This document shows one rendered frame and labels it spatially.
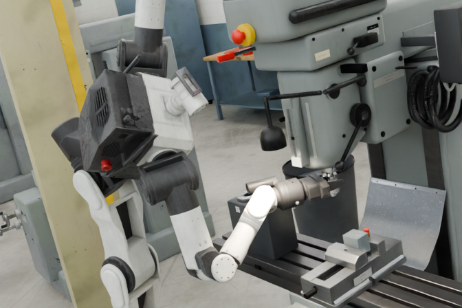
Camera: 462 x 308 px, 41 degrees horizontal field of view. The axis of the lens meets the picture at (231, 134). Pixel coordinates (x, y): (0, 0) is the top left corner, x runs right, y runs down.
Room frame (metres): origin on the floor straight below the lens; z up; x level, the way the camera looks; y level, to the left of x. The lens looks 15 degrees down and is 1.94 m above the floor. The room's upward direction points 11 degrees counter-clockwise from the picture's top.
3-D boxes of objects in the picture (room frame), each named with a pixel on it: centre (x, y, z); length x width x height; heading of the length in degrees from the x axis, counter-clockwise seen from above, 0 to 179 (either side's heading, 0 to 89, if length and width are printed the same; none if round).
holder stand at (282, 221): (2.08, -0.05, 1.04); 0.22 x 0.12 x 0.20; 36
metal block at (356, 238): (1.75, -0.32, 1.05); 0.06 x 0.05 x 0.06; 36
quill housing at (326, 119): (1.81, -0.28, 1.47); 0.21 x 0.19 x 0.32; 36
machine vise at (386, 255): (1.73, -0.30, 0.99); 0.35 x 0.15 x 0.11; 126
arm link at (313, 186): (1.79, -0.19, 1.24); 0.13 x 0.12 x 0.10; 13
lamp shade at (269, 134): (1.65, -0.11, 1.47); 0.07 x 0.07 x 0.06
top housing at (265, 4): (1.82, -0.29, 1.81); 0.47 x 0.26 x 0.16; 126
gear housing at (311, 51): (1.83, -0.31, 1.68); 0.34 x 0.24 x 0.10; 126
